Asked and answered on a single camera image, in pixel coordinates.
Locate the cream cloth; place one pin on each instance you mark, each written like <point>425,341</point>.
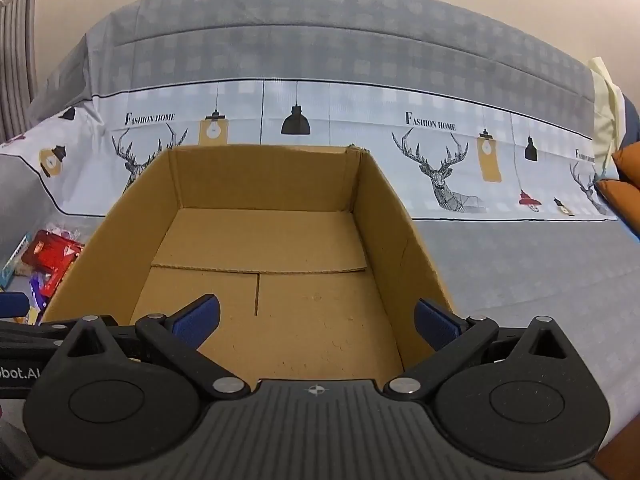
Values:
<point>606,105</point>

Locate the dark blue cushion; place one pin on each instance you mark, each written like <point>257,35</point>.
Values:
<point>633,125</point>

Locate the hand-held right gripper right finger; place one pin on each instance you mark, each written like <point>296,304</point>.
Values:
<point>437,325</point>

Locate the large red snack packet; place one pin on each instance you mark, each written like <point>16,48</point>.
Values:
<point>52,257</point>

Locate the grey curtain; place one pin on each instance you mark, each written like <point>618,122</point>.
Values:
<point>15,60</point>

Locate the cardboard box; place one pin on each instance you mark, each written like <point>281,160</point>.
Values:
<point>300,240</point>

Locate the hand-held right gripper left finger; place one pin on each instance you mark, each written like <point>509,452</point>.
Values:
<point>197,320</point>

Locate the orange cushion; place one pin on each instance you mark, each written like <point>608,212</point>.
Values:
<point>629,162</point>
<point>620,205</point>

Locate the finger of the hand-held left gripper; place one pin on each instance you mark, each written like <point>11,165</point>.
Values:
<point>12,305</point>

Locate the long blue snack packet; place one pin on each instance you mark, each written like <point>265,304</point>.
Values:
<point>14,262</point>

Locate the purple snack packet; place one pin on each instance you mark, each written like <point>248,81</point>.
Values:
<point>39,290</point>

